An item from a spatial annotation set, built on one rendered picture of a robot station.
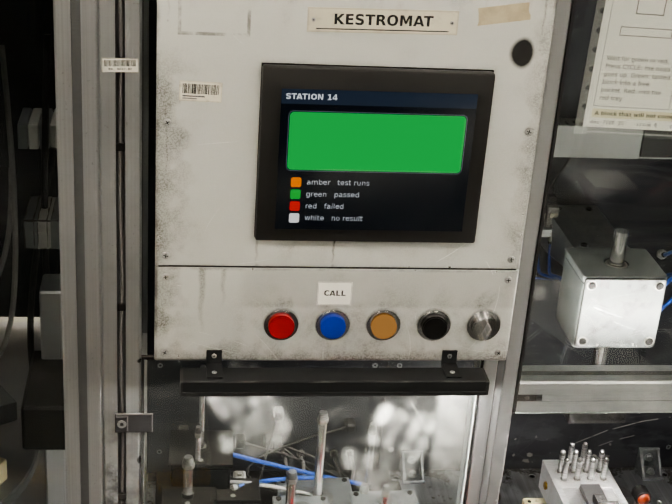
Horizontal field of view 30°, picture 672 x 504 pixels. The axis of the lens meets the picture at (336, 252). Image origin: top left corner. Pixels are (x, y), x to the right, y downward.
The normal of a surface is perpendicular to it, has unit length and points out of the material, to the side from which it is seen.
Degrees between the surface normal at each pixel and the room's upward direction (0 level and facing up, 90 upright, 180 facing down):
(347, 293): 90
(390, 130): 90
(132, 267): 90
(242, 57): 90
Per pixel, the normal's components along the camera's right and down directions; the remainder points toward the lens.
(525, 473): 0.07, -0.91
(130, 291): 0.11, 0.42
